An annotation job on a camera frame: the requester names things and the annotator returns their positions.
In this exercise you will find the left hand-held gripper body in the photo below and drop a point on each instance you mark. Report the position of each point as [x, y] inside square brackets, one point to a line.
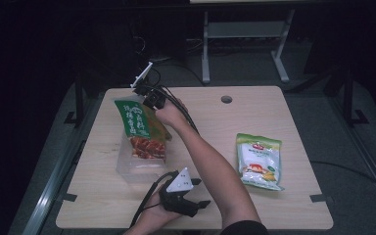
[178, 199]

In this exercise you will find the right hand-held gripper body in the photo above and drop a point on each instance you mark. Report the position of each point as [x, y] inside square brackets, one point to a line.
[155, 98]

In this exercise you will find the green and red seasoning packet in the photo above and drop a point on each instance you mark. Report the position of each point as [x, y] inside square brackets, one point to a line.
[140, 130]

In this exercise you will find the clear plastic container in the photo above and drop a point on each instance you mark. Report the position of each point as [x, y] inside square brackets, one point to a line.
[125, 166]

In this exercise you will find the green and white packet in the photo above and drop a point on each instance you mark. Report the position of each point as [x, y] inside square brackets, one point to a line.
[259, 160]

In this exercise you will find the person's right hand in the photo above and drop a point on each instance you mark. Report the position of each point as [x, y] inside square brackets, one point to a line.
[173, 114]

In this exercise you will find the person's left hand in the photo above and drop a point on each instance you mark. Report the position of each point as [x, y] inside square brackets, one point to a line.
[151, 218]

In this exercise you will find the black sleeve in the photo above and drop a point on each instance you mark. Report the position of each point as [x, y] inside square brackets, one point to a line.
[244, 228]

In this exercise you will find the black metal stand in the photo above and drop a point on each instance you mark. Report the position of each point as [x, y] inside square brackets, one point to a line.
[79, 101]
[349, 98]

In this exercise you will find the black tape piece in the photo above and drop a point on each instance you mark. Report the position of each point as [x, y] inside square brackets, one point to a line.
[319, 198]
[69, 197]

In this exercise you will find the white metal table frame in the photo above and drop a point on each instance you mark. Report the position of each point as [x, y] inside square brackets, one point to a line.
[244, 30]

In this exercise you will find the metal frame rail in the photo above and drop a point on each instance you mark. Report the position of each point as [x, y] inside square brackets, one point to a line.
[365, 160]
[55, 176]

